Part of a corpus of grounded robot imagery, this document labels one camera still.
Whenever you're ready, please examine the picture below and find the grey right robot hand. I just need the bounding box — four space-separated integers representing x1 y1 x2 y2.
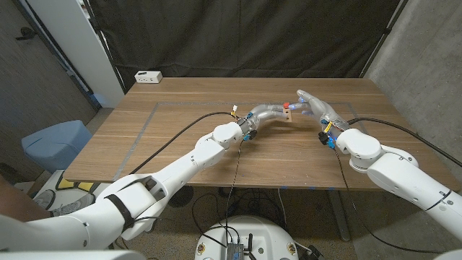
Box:
288 90 350 137

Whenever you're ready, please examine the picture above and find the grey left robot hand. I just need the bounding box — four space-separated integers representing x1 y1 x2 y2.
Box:
237 103 289 137

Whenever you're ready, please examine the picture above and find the black backdrop curtain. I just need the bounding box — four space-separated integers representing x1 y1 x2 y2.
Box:
88 0 409 91

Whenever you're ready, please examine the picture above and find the black backdrop stand pole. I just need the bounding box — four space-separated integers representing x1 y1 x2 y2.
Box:
82 0 127 94
359 0 409 79

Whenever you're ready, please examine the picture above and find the grey table leg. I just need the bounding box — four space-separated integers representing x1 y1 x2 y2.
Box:
326 189 351 242

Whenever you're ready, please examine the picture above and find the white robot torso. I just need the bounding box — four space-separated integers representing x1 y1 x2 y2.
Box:
194 215 300 260

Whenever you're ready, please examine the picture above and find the white power strip box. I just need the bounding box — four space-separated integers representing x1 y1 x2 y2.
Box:
134 70 163 85

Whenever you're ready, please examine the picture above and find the black antenna on torso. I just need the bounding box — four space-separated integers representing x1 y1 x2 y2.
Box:
245 233 257 260

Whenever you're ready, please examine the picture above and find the grey electronics box on torso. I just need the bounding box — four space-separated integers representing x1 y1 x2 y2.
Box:
226 242 245 260

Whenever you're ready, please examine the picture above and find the black connector beside torso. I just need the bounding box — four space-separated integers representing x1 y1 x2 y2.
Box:
306 245 324 260

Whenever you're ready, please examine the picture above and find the white cabinet panel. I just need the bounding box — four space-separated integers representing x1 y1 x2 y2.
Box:
27 0 126 108

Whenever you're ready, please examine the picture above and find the grey sneaker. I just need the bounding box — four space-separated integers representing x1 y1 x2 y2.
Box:
34 189 57 210
50 193 96 217

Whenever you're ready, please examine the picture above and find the blue-grey padded stool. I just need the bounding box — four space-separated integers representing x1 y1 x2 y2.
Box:
20 119 93 173

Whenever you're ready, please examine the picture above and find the person's bare leg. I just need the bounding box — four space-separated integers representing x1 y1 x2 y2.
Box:
0 173 51 222

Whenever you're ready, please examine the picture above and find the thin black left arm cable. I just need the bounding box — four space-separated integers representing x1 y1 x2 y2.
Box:
111 139 243 260

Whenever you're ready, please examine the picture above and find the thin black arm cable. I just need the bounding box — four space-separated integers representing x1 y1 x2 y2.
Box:
111 139 243 260
334 147 445 254

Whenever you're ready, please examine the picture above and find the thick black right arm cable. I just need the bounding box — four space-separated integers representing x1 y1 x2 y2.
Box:
346 117 462 168

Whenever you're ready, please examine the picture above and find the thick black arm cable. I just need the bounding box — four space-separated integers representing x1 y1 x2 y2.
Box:
128 111 237 176
346 117 462 168

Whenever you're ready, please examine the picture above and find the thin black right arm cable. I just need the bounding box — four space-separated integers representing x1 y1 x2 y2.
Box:
334 147 445 254

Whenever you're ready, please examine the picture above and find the black floor cable bundle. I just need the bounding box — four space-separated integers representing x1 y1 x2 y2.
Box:
191 186 286 235

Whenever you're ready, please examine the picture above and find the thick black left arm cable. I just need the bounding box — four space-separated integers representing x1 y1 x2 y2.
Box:
128 111 237 176

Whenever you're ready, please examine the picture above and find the white floor cable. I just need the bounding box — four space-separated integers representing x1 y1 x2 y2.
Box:
276 188 289 228

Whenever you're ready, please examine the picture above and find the dark door frame rail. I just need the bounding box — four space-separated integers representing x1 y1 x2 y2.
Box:
10 0 103 111

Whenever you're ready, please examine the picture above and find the black door handle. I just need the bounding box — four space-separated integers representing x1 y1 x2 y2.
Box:
14 27 37 40

